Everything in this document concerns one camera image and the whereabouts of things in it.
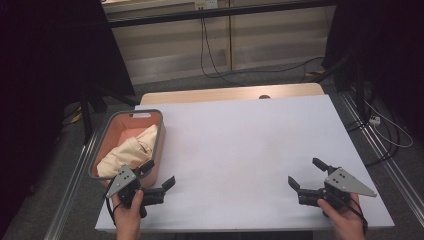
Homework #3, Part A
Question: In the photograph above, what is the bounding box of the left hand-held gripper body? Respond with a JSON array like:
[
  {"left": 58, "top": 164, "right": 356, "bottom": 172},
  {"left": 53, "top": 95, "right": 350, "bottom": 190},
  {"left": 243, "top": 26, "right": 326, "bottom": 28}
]
[{"left": 105, "top": 164, "right": 166, "bottom": 219}]

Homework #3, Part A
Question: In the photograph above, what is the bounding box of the aluminium rail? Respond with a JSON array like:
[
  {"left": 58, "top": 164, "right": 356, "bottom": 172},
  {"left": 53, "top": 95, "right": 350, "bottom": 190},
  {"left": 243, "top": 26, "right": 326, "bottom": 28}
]
[
  {"left": 44, "top": 129, "right": 103, "bottom": 240},
  {"left": 336, "top": 89, "right": 424, "bottom": 219}
]

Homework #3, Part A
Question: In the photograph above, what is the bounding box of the white wall outlet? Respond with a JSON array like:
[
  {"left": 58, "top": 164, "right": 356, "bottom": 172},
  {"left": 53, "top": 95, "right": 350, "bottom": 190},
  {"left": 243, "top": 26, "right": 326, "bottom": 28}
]
[{"left": 194, "top": 0, "right": 220, "bottom": 11}]

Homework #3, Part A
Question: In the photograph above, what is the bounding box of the black curtain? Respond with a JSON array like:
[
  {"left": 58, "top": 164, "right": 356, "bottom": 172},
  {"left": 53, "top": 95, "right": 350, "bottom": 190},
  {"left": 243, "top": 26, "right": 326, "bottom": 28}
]
[
  {"left": 0, "top": 0, "right": 136, "bottom": 231},
  {"left": 322, "top": 0, "right": 424, "bottom": 138}
]

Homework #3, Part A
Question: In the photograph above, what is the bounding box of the black floor cable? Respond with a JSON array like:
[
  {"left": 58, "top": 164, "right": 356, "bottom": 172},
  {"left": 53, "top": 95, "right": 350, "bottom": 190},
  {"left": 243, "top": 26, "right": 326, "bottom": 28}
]
[{"left": 344, "top": 109, "right": 402, "bottom": 168}]

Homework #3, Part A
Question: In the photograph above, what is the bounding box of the black tripod stand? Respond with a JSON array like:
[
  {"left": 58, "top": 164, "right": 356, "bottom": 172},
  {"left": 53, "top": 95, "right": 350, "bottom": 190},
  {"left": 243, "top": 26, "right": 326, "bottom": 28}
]
[
  {"left": 79, "top": 82, "right": 143, "bottom": 145},
  {"left": 311, "top": 53, "right": 368, "bottom": 111}
]

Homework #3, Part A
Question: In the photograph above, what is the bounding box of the cream cloth garment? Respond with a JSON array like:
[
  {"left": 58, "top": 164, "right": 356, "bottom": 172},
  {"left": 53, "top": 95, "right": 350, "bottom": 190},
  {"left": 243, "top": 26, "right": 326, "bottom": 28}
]
[{"left": 96, "top": 124, "right": 159, "bottom": 179}]

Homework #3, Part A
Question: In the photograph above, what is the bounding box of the pink basket with grey rim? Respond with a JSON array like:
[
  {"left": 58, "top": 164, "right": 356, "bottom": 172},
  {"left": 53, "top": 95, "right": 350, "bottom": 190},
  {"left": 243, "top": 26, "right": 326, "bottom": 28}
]
[{"left": 88, "top": 109, "right": 167, "bottom": 189}]

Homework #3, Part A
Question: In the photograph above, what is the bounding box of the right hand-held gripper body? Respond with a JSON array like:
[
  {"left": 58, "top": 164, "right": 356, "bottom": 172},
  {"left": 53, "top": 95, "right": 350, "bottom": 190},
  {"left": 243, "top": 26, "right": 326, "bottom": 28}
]
[{"left": 297, "top": 167, "right": 378, "bottom": 218}]

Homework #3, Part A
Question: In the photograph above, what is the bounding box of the person's right hand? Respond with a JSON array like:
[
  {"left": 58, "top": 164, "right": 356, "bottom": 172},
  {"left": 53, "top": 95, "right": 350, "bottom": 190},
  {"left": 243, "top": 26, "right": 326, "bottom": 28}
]
[{"left": 316, "top": 193, "right": 368, "bottom": 235}]

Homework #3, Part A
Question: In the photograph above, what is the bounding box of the white cable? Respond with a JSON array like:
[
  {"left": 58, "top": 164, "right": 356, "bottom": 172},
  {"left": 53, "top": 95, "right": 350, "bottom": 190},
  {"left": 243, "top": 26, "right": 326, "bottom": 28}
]
[{"left": 364, "top": 99, "right": 414, "bottom": 149}]

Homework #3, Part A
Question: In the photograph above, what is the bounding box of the black wrist cord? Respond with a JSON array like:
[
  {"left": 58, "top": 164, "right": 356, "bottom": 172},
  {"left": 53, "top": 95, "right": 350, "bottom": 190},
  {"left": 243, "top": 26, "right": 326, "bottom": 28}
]
[
  {"left": 105, "top": 195, "right": 123, "bottom": 228},
  {"left": 344, "top": 194, "right": 369, "bottom": 234}
]

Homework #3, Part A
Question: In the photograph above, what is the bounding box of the long wall desk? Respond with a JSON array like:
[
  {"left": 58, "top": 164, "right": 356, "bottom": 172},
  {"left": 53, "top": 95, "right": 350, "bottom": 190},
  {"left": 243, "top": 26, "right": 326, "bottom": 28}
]
[{"left": 101, "top": 0, "right": 338, "bottom": 30}]

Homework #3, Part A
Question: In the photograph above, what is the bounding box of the person's left hand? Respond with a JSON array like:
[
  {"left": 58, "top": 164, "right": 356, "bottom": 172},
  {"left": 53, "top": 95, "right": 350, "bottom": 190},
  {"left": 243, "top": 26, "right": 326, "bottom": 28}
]
[{"left": 111, "top": 189, "right": 145, "bottom": 234}]

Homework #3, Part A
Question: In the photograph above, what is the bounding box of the black power cable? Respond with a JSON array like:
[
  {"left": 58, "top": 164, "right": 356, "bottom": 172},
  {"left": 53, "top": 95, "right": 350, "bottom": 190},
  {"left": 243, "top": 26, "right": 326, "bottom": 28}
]
[
  {"left": 202, "top": 18, "right": 326, "bottom": 81},
  {"left": 199, "top": 17, "right": 241, "bottom": 86}
]

